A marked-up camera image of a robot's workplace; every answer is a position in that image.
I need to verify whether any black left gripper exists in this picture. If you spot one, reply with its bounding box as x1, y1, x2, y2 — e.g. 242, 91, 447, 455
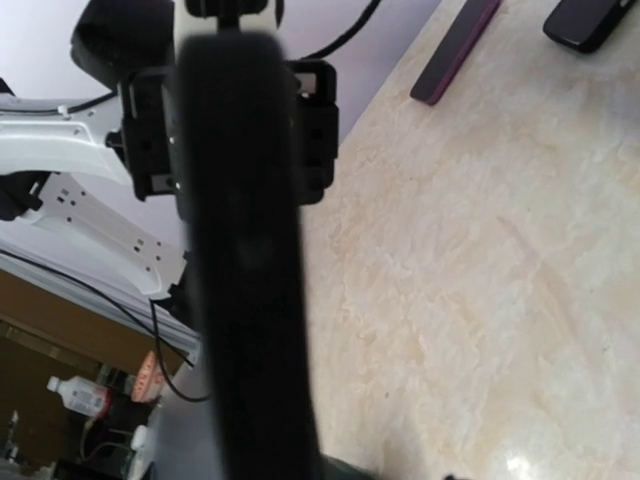
107, 60, 339, 205

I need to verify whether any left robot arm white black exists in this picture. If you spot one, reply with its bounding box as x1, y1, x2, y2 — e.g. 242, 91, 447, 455
1, 1, 339, 305

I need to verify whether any clear plastic bottle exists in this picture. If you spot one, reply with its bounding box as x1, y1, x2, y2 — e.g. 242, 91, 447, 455
47, 376, 112, 418

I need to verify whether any purple-edged smartphone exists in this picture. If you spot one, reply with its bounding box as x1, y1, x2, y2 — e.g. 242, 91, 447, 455
410, 0, 501, 106

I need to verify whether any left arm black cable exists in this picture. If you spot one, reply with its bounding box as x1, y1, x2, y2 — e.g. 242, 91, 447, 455
0, 249, 214, 404

